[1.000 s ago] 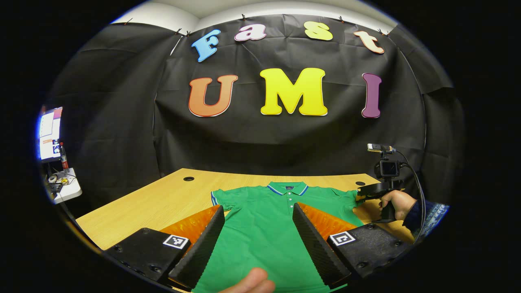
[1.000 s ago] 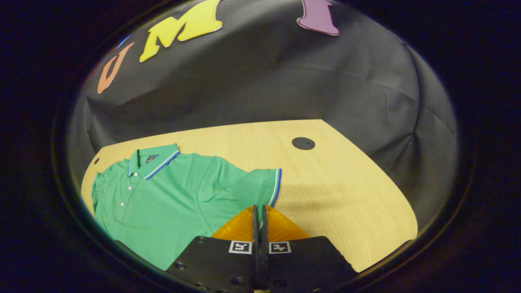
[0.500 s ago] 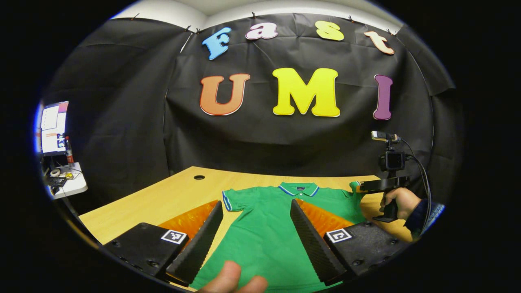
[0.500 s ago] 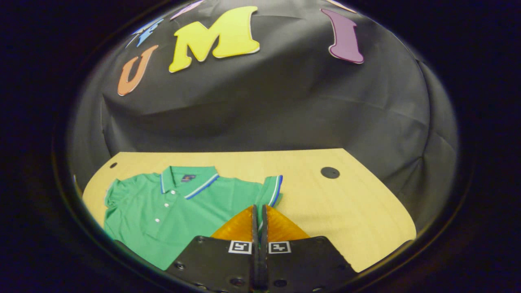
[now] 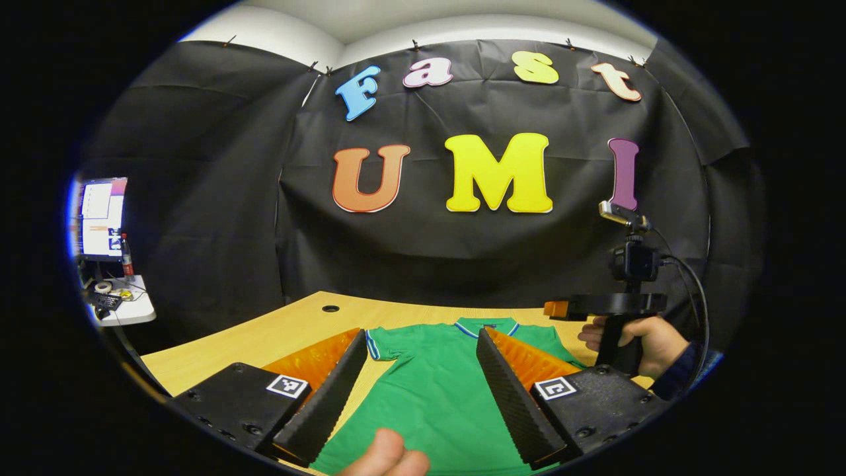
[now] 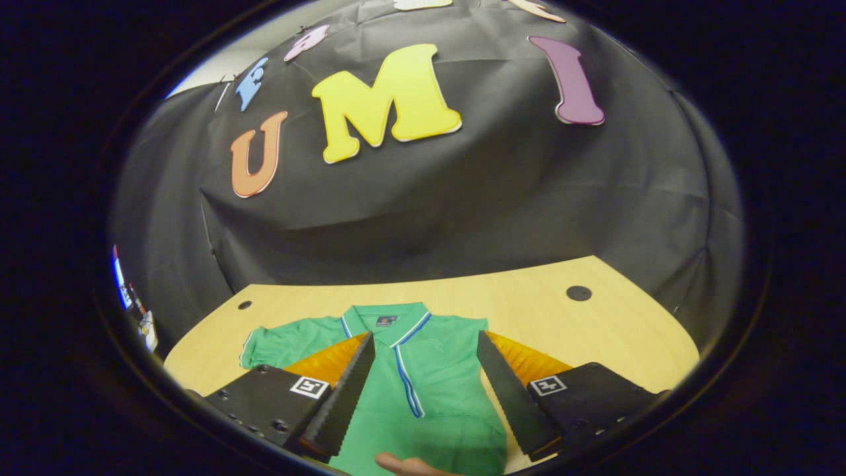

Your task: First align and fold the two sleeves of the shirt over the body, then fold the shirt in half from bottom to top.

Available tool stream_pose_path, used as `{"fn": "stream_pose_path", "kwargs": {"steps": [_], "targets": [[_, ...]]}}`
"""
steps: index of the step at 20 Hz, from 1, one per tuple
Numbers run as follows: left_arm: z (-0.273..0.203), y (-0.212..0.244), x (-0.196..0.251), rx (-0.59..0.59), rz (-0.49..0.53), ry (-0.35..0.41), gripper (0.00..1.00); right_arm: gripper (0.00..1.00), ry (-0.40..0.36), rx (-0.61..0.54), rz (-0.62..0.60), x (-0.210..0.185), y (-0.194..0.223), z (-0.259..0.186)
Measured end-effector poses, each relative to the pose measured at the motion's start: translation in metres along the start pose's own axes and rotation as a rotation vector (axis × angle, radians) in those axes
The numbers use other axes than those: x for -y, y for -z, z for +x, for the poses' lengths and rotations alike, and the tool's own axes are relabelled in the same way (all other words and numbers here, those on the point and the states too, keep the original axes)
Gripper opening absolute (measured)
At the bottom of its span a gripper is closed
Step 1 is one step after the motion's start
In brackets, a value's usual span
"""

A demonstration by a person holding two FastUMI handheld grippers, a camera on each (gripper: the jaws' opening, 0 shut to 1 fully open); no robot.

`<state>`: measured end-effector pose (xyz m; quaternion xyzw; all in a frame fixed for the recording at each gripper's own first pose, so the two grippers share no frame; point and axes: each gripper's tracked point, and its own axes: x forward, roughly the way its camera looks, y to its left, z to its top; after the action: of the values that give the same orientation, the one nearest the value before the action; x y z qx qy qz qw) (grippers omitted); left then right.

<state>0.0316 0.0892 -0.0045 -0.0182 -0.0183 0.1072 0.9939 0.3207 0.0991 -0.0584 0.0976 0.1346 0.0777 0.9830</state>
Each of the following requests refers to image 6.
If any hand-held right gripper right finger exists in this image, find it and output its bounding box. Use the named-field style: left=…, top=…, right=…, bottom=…
left=476, top=329, right=670, bottom=462

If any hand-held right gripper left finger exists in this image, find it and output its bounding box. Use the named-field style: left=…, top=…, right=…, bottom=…
left=202, top=331, right=376, bottom=463

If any green T-shirt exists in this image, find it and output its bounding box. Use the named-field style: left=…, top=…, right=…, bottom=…
left=239, top=302, right=508, bottom=476

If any black backdrop cloth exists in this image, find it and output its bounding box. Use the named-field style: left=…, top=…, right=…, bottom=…
left=109, top=0, right=744, bottom=344

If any white side table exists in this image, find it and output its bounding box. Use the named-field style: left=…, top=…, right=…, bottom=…
left=139, top=311, right=160, bottom=353

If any computer monitor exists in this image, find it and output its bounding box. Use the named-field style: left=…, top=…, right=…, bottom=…
left=112, top=246, right=133, bottom=309

